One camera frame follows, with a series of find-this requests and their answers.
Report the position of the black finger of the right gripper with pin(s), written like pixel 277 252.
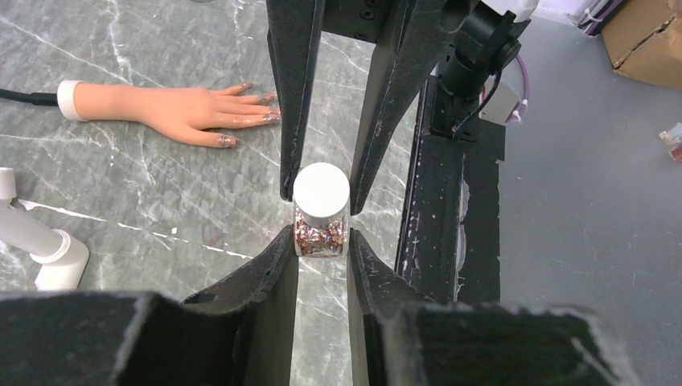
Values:
pixel 413 39
pixel 294 34

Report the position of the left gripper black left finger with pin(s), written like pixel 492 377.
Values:
pixel 238 331

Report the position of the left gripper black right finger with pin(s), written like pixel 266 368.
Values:
pixel 400 337

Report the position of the glitter nail polish bottle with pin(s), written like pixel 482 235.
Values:
pixel 321 193

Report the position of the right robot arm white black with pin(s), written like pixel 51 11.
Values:
pixel 465 41

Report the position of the mannequin practice hand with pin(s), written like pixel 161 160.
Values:
pixel 188 115

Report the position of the cardboard box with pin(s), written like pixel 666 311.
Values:
pixel 643 42

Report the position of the black flexible hand stand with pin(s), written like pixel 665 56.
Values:
pixel 33 98

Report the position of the spare nail polish bottle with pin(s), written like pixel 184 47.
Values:
pixel 672 138

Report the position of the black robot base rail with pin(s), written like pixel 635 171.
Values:
pixel 449 242

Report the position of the white PVC pipe frame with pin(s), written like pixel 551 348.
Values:
pixel 62 258

